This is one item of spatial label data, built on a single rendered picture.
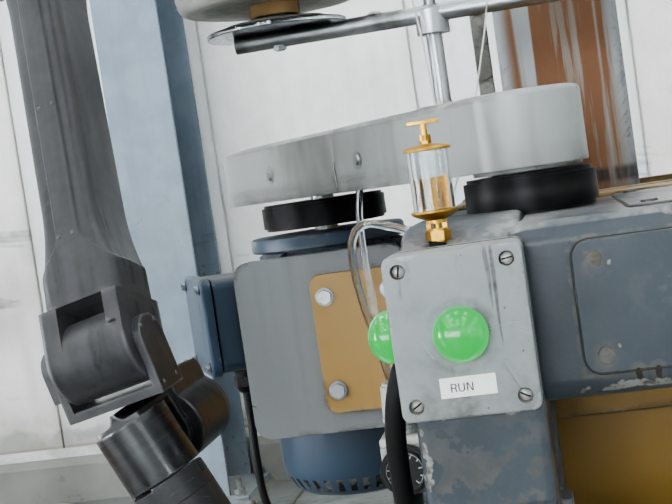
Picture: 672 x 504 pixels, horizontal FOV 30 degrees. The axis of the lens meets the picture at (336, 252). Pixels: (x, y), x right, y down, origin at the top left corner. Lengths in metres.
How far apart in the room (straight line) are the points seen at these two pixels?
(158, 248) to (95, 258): 4.80
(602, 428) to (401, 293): 0.39
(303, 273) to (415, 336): 0.46
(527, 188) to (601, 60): 0.40
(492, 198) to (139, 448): 0.30
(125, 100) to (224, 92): 0.57
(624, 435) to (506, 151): 0.30
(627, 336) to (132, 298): 0.37
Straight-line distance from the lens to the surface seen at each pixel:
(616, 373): 0.72
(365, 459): 1.17
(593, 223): 0.72
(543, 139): 0.82
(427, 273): 0.67
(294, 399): 1.14
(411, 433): 0.95
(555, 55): 1.21
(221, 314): 1.15
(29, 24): 1.01
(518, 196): 0.82
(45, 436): 6.53
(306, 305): 1.12
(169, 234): 5.69
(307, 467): 1.19
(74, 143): 0.95
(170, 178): 5.68
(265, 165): 1.11
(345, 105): 5.96
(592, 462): 1.03
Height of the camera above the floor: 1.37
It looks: 3 degrees down
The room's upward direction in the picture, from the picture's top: 8 degrees counter-clockwise
